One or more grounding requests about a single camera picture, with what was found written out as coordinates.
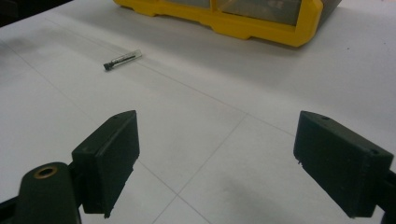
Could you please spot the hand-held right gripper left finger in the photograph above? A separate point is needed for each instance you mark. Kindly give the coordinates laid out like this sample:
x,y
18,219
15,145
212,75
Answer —
x,y
107,161

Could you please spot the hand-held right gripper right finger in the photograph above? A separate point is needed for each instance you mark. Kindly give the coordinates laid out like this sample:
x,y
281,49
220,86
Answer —
x,y
339,161

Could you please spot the small clear tube black cap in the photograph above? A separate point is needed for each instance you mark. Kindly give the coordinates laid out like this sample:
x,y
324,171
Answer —
x,y
122,59

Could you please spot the yellow drawer organizer box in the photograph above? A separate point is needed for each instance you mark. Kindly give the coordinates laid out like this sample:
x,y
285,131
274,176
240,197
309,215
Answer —
x,y
249,21

